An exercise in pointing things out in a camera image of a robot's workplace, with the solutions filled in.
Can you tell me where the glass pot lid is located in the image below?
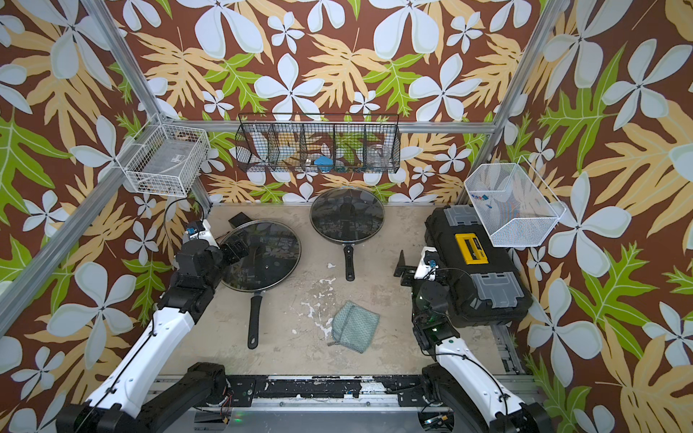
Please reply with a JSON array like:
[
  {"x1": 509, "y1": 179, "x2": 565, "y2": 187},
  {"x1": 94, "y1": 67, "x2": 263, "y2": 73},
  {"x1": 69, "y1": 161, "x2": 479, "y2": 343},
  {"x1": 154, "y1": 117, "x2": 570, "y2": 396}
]
[{"x1": 220, "y1": 219, "x2": 302, "y2": 293}]

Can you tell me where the white mesh basket right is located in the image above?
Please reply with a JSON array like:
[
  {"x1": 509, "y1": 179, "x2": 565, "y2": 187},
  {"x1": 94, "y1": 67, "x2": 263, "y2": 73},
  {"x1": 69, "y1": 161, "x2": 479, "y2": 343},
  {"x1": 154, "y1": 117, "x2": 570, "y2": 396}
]
[{"x1": 465, "y1": 157, "x2": 567, "y2": 248}]

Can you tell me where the green microfibre cloth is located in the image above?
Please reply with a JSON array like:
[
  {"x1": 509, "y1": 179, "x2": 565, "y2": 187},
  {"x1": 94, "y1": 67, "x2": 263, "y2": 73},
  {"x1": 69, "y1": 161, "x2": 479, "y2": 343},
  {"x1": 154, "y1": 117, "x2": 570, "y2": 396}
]
[{"x1": 328, "y1": 301, "x2": 380, "y2": 354}]

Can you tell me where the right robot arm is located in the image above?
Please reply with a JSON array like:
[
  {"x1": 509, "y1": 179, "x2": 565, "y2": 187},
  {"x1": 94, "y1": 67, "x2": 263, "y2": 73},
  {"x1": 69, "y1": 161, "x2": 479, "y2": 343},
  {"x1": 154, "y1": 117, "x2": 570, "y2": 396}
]
[{"x1": 393, "y1": 247, "x2": 554, "y2": 432}]

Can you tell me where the black wire basket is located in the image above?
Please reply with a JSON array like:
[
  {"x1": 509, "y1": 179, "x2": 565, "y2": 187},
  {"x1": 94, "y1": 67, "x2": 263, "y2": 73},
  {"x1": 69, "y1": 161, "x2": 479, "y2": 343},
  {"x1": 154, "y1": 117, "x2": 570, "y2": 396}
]
[{"x1": 234, "y1": 113, "x2": 402, "y2": 173}]

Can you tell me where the white wire basket left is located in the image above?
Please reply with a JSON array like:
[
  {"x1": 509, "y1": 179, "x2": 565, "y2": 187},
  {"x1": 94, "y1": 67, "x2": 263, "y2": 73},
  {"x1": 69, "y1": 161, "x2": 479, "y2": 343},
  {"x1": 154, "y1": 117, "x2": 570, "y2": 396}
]
[{"x1": 118, "y1": 115, "x2": 210, "y2": 198}]

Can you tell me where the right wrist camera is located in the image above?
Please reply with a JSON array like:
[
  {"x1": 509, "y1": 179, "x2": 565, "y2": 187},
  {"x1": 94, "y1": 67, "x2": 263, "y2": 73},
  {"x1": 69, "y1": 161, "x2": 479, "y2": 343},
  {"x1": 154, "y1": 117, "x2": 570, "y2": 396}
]
[{"x1": 414, "y1": 246, "x2": 441, "y2": 281}]

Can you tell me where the large black frying pan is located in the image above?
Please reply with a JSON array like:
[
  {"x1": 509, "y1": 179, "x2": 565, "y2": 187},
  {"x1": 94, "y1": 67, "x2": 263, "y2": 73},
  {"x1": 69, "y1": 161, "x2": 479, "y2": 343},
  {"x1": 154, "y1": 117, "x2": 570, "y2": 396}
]
[{"x1": 220, "y1": 219, "x2": 302, "y2": 350}]

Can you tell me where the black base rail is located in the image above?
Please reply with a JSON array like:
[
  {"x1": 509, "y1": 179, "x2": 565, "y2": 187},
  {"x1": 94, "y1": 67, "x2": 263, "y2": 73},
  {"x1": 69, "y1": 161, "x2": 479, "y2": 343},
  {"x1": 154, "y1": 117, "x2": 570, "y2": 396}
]
[{"x1": 222, "y1": 375, "x2": 428, "y2": 408}]

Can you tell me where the small pan with lid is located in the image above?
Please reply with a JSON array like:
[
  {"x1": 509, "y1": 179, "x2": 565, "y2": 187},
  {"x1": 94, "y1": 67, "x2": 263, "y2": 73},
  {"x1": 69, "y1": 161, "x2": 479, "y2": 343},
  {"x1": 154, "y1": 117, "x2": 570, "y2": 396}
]
[{"x1": 310, "y1": 187, "x2": 385, "y2": 281}]

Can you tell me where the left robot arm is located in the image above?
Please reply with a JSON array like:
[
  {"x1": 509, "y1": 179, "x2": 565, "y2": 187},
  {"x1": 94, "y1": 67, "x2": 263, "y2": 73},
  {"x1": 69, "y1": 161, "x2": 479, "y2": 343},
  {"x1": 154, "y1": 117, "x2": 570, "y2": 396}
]
[{"x1": 55, "y1": 236, "x2": 249, "y2": 432}]

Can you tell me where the black yellow toolbox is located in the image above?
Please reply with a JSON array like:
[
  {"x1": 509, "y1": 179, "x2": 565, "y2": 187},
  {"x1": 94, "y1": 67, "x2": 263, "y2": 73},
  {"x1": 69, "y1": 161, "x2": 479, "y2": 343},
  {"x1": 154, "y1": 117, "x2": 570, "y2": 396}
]
[{"x1": 425, "y1": 205, "x2": 532, "y2": 328}]

